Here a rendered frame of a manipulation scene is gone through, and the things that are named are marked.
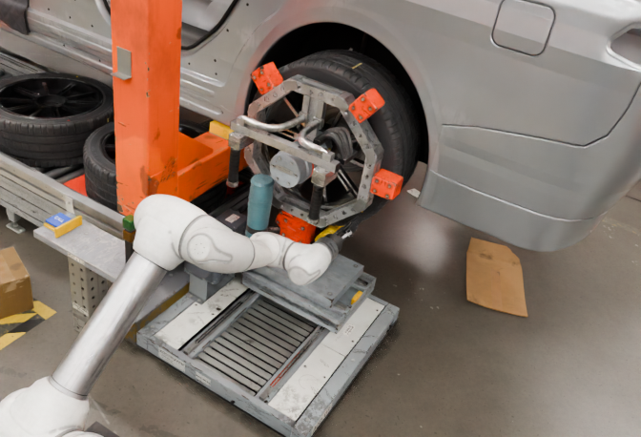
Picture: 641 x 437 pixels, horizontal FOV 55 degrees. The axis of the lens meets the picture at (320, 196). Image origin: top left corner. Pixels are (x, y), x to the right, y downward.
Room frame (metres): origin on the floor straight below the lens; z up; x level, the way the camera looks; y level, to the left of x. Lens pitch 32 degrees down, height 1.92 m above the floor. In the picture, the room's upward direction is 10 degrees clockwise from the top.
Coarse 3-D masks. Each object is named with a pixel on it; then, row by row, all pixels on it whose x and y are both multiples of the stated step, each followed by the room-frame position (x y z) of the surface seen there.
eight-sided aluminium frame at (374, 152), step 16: (288, 80) 2.02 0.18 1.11; (304, 80) 2.04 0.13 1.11; (272, 96) 2.05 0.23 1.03; (320, 96) 1.97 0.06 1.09; (336, 96) 1.94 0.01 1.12; (352, 96) 1.97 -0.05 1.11; (256, 112) 2.07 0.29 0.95; (352, 128) 1.91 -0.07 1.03; (368, 128) 1.93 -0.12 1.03; (256, 144) 2.09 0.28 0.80; (368, 144) 1.88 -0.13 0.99; (256, 160) 2.07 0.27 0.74; (368, 160) 1.87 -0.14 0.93; (368, 176) 1.87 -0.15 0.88; (368, 192) 1.86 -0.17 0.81; (288, 208) 1.99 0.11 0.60; (304, 208) 2.01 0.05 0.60; (336, 208) 1.95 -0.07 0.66; (352, 208) 1.89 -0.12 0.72; (320, 224) 1.93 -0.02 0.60
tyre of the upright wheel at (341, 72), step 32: (288, 64) 2.14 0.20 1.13; (320, 64) 2.07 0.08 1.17; (352, 64) 2.11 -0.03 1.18; (256, 96) 2.18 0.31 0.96; (384, 96) 2.02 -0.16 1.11; (384, 128) 1.95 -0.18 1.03; (416, 128) 2.09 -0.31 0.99; (384, 160) 1.93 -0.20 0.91; (416, 160) 2.09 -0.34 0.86; (288, 192) 2.09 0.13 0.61
